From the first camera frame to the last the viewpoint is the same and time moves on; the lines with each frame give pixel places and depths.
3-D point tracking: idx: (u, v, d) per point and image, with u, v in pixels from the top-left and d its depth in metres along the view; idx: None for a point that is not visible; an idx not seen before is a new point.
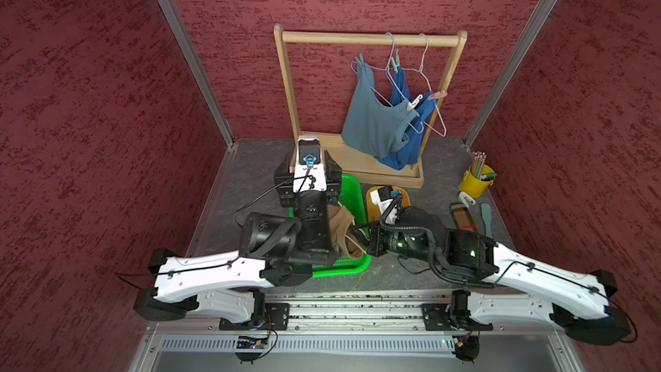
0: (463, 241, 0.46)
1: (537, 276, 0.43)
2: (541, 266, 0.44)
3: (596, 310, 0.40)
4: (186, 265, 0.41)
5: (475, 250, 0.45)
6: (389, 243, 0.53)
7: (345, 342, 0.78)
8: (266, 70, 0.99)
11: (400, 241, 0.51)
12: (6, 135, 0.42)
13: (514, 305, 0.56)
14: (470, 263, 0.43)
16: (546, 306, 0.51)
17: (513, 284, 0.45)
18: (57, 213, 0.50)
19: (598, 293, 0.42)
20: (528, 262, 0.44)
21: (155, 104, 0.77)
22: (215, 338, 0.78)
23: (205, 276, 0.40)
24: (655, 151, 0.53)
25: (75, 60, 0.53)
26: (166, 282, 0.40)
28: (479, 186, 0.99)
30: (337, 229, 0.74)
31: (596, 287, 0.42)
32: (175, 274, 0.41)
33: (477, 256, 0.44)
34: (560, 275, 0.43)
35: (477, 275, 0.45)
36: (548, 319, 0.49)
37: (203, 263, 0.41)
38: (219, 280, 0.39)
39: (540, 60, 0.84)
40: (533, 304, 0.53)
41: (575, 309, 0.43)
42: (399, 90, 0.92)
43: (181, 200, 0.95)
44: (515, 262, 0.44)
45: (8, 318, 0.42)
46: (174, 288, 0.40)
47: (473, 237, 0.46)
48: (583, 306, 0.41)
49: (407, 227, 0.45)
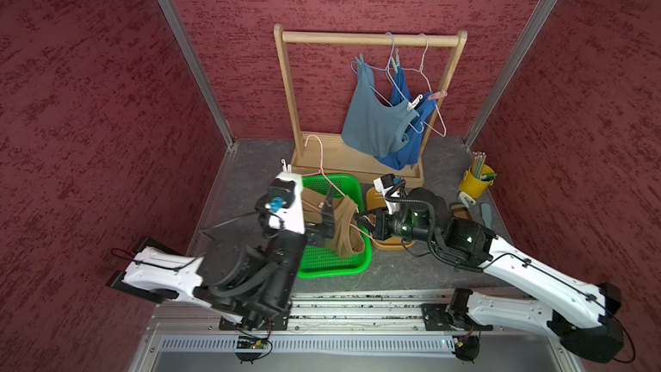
0: (462, 226, 0.49)
1: (531, 272, 0.44)
2: (538, 264, 0.45)
3: (589, 317, 0.40)
4: (150, 259, 0.43)
5: (473, 236, 0.47)
6: (393, 226, 0.55)
7: (346, 343, 0.79)
8: (266, 70, 0.99)
11: (404, 225, 0.54)
12: (6, 135, 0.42)
13: (515, 307, 0.55)
14: (466, 247, 0.46)
16: (546, 312, 0.50)
17: (507, 279, 0.46)
18: (57, 213, 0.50)
19: (596, 301, 0.41)
20: (525, 257, 0.45)
21: (155, 104, 0.77)
22: (215, 338, 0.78)
23: (158, 276, 0.41)
24: (655, 151, 0.53)
25: (75, 60, 0.53)
26: (132, 269, 0.43)
28: (479, 186, 0.99)
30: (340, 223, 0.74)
31: (596, 295, 0.42)
32: (140, 263, 0.43)
33: (473, 242, 0.47)
34: (559, 277, 0.43)
35: (468, 261, 0.47)
36: (546, 325, 0.48)
37: (166, 258, 0.43)
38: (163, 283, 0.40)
39: (540, 60, 0.84)
40: (533, 310, 0.52)
41: (571, 315, 0.42)
42: (399, 90, 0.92)
43: (181, 200, 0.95)
44: (512, 255, 0.45)
45: (9, 318, 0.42)
46: (133, 277, 0.42)
47: (475, 226, 0.49)
48: (577, 311, 0.41)
49: (410, 201, 0.49)
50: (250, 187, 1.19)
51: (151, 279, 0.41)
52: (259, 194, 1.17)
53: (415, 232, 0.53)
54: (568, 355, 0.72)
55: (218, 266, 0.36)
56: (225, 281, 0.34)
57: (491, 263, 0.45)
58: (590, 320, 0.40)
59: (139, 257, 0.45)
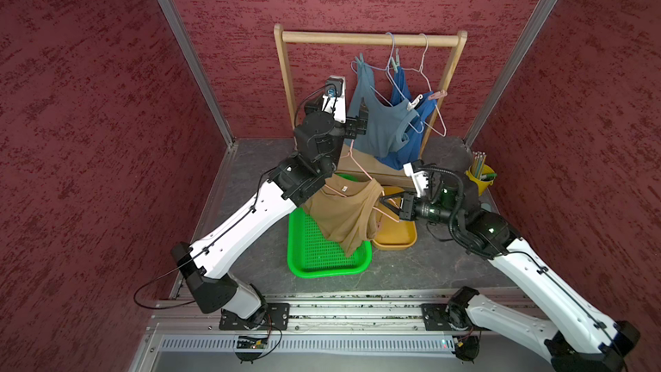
0: (488, 216, 0.50)
1: (543, 281, 0.43)
2: (554, 276, 0.44)
3: (589, 340, 0.39)
4: (214, 237, 0.42)
5: (497, 227, 0.48)
6: (419, 210, 0.58)
7: (346, 342, 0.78)
8: (266, 70, 0.99)
11: (433, 207, 0.56)
12: (6, 135, 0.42)
13: (518, 320, 0.54)
14: (484, 235, 0.47)
16: (548, 331, 0.49)
17: (514, 279, 0.46)
18: (57, 213, 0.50)
19: (604, 330, 0.39)
20: (542, 265, 0.45)
21: (155, 103, 0.77)
22: (215, 338, 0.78)
23: (240, 232, 0.42)
24: (655, 151, 0.53)
25: (75, 60, 0.53)
26: (205, 258, 0.40)
28: (480, 187, 1.00)
30: (364, 205, 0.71)
31: (604, 323, 0.40)
32: (210, 247, 0.41)
33: (495, 233, 0.48)
34: (571, 295, 0.42)
35: (482, 251, 0.49)
36: (543, 343, 0.48)
37: (226, 224, 0.43)
38: (254, 228, 0.44)
39: (540, 60, 0.84)
40: (535, 326, 0.51)
41: (570, 334, 0.41)
42: (399, 90, 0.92)
43: (181, 200, 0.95)
44: (530, 258, 0.45)
45: (9, 318, 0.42)
46: (219, 257, 0.41)
47: (503, 220, 0.49)
48: (578, 331, 0.40)
49: (443, 170, 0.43)
50: (250, 187, 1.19)
51: (238, 240, 0.42)
52: None
53: (441, 216, 0.55)
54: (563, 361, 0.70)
55: (317, 128, 0.41)
56: (335, 128, 0.51)
57: (503, 256, 0.46)
58: (589, 345, 0.39)
59: (199, 250, 0.41)
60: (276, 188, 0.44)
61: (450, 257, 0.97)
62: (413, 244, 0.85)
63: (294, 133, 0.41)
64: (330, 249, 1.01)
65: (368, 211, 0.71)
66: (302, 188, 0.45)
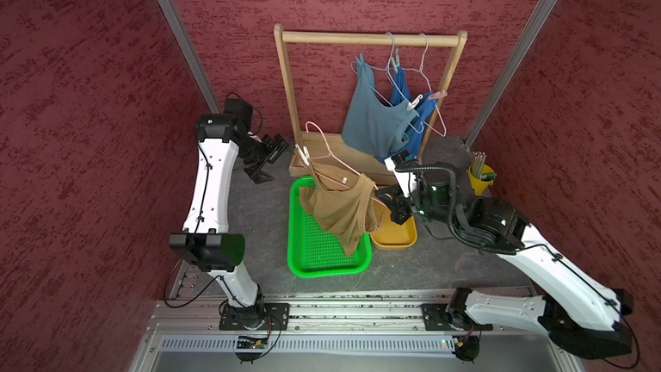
0: (491, 207, 0.42)
1: (559, 270, 0.39)
2: (565, 260, 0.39)
3: (602, 321, 0.38)
4: (198, 206, 0.45)
5: (507, 217, 0.41)
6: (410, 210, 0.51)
7: (346, 342, 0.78)
8: (266, 71, 0.99)
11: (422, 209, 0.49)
12: (6, 135, 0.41)
13: (510, 304, 0.55)
14: (496, 227, 0.40)
16: (539, 308, 0.50)
17: (520, 265, 0.42)
18: (57, 213, 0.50)
19: (614, 307, 0.39)
20: (555, 252, 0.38)
21: (155, 103, 0.77)
22: (215, 338, 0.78)
23: (218, 188, 0.47)
24: (654, 151, 0.53)
25: (75, 61, 0.53)
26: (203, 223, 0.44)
28: (479, 186, 0.99)
30: (360, 199, 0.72)
31: (613, 300, 0.40)
32: (202, 213, 0.45)
33: (508, 225, 0.41)
34: (583, 278, 0.40)
35: (496, 245, 0.41)
36: (536, 321, 0.49)
37: (198, 193, 0.46)
38: (224, 178, 0.49)
39: (540, 60, 0.84)
40: (526, 306, 0.52)
41: (577, 311, 0.40)
42: (399, 90, 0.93)
43: (181, 200, 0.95)
44: (543, 246, 0.41)
45: (9, 318, 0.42)
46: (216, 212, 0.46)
47: (508, 206, 0.42)
48: (592, 313, 0.39)
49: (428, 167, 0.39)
50: (250, 186, 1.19)
51: (219, 193, 0.47)
52: (259, 194, 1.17)
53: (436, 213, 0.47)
54: (567, 354, 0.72)
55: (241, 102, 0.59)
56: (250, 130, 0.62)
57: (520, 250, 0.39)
58: (602, 325, 0.38)
59: (191, 223, 0.44)
60: (213, 140, 0.48)
61: (451, 257, 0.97)
62: (413, 243, 0.85)
63: (224, 103, 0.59)
64: (330, 249, 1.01)
65: (367, 203, 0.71)
66: (233, 126, 0.50)
